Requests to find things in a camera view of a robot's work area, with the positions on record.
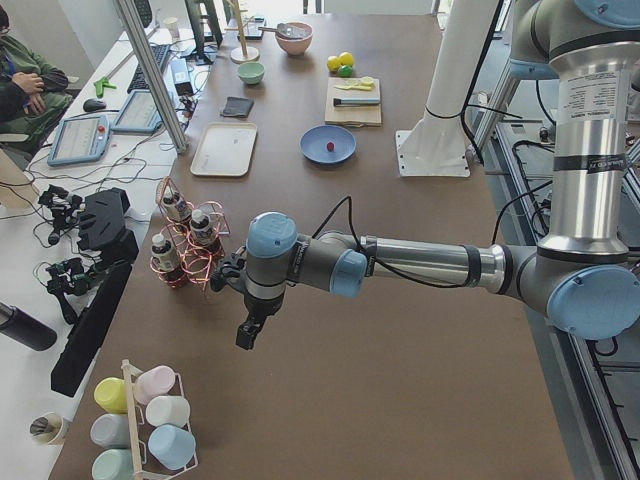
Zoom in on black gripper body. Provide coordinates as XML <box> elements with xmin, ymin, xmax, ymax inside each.
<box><xmin>209</xmin><ymin>246</ymin><xmax>284</xmax><ymax>325</ymax></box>

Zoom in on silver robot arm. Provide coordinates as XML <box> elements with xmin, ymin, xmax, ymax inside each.
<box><xmin>211</xmin><ymin>15</ymin><xmax>532</xmax><ymax>349</ymax></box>

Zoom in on blue plate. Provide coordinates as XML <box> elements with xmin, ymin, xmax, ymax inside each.
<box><xmin>300</xmin><ymin>125</ymin><xmax>357</xmax><ymax>165</ymax></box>

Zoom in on dark drink bottle lower left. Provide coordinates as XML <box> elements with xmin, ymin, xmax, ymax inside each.
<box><xmin>190</xmin><ymin>209</ymin><xmax>221</xmax><ymax>253</ymax></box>

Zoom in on dark drink bottle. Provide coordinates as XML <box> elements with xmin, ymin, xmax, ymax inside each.
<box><xmin>190</xmin><ymin>209</ymin><xmax>221</xmax><ymax>253</ymax></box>
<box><xmin>151</xmin><ymin>233</ymin><xmax>187</xmax><ymax>288</ymax></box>
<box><xmin>161</xmin><ymin>188</ymin><xmax>191</xmax><ymax>224</ymax></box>

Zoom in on dark drink bottle lower right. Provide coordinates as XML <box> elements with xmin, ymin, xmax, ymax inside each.
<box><xmin>151</xmin><ymin>233</ymin><xmax>187</xmax><ymax>288</ymax></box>

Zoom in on dark drink bottle top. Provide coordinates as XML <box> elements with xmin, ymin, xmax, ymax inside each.
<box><xmin>161</xmin><ymin>188</ymin><xmax>191</xmax><ymax>224</ymax></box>

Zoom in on pink cup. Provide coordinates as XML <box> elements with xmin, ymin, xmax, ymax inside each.
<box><xmin>133</xmin><ymin>365</ymin><xmax>176</xmax><ymax>405</ymax></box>

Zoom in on white cup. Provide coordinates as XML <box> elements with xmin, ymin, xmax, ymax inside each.
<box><xmin>145</xmin><ymin>395</ymin><xmax>191</xmax><ymax>428</ymax></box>

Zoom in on cream rabbit tray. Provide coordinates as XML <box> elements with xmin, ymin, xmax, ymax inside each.
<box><xmin>190</xmin><ymin>122</ymin><xmax>257</xmax><ymax>177</ymax></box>

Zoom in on white cup holder rack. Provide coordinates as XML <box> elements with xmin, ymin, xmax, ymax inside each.
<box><xmin>121</xmin><ymin>359</ymin><xmax>199</xmax><ymax>479</ymax></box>

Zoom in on blue cup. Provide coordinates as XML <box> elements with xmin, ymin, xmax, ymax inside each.
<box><xmin>147</xmin><ymin>424</ymin><xmax>196</xmax><ymax>470</ymax></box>

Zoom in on yellow cup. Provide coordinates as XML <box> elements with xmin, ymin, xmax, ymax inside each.
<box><xmin>94</xmin><ymin>377</ymin><xmax>127</xmax><ymax>414</ymax></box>

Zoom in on grey folded cloth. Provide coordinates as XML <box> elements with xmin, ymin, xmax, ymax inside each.
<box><xmin>220</xmin><ymin>96</ymin><xmax>254</xmax><ymax>118</ymax></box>

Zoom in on blue teach pendant far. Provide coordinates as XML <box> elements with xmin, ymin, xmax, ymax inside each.
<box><xmin>110</xmin><ymin>89</ymin><xmax>162</xmax><ymax>135</ymax></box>

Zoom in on blue teach pendant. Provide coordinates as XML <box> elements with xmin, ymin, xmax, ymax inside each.
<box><xmin>110</xmin><ymin>89</ymin><xmax>162</xmax><ymax>135</ymax></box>
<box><xmin>47</xmin><ymin>115</ymin><xmax>110</xmax><ymax>167</ymax></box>

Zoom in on green bowl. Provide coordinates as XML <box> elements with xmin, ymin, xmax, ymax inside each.
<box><xmin>237</xmin><ymin>61</ymin><xmax>265</xmax><ymax>85</ymax></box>

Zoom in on blue teach pendant near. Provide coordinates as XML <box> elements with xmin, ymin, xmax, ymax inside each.
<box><xmin>47</xmin><ymin>115</ymin><xmax>110</xmax><ymax>167</ymax></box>

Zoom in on steel muddler black tip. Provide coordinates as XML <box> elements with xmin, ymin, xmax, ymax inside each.
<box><xmin>332</xmin><ymin>97</ymin><xmax>381</xmax><ymax>107</ymax></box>

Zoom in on black keyboard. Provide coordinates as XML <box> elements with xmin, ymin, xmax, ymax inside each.
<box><xmin>126</xmin><ymin>43</ymin><xmax>174</xmax><ymax>95</ymax></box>

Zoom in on wooden cutting board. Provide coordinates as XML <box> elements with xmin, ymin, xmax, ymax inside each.
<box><xmin>324</xmin><ymin>76</ymin><xmax>382</xmax><ymax>127</ymax></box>

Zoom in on wooden cup tree stand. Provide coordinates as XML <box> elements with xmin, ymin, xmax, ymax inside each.
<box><xmin>225</xmin><ymin>0</ymin><xmax>260</xmax><ymax>64</ymax></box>

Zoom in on black thermos bottle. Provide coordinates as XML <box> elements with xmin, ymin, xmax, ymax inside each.
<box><xmin>1</xmin><ymin>303</ymin><xmax>57</xmax><ymax>351</ymax></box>

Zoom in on yellow plastic knife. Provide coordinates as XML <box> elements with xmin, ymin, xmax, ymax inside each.
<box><xmin>333</xmin><ymin>83</ymin><xmax>375</xmax><ymax>92</ymax></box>

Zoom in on green lime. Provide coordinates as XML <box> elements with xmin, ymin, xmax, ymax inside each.
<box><xmin>337</xmin><ymin>65</ymin><xmax>353</xmax><ymax>78</ymax></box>

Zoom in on yellow lemon lower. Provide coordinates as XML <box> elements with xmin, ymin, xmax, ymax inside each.
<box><xmin>326</xmin><ymin>56</ymin><xmax>342</xmax><ymax>72</ymax></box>

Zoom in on yellow lemon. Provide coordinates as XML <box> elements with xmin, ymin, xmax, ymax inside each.
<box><xmin>326</xmin><ymin>56</ymin><xmax>342</xmax><ymax>72</ymax></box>
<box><xmin>338</xmin><ymin>51</ymin><xmax>355</xmax><ymax>67</ymax></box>

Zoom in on pink bowl with ice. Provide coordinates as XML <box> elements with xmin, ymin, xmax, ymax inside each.
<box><xmin>275</xmin><ymin>22</ymin><xmax>313</xmax><ymax>56</ymax></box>

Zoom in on yellow lemon upper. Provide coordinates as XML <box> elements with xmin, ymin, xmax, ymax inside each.
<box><xmin>338</xmin><ymin>51</ymin><xmax>355</xmax><ymax>67</ymax></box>

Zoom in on metal ice scoop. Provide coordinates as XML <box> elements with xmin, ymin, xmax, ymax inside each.
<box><xmin>259</xmin><ymin>23</ymin><xmax>308</xmax><ymax>40</ymax></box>

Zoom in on black monitor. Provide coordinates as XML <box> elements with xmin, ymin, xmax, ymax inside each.
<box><xmin>182</xmin><ymin>0</ymin><xmax>223</xmax><ymax>66</ymax></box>

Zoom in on seated person green jacket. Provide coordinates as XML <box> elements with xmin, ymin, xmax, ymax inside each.
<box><xmin>1</xmin><ymin>11</ymin><xmax>73</xmax><ymax>155</ymax></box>

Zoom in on copper wire bottle rack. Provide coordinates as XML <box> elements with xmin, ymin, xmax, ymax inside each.
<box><xmin>149</xmin><ymin>177</ymin><xmax>230</xmax><ymax>289</ymax></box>

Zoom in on aluminium frame post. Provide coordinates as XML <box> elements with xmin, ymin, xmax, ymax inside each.
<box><xmin>115</xmin><ymin>0</ymin><xmax>188</xmax><ymax>154</ymax></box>

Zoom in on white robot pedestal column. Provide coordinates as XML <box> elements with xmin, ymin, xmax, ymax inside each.
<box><xmin>396</xmin><ymin>0</ymin><xmax>502</xmax><ymax>177</ymax></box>

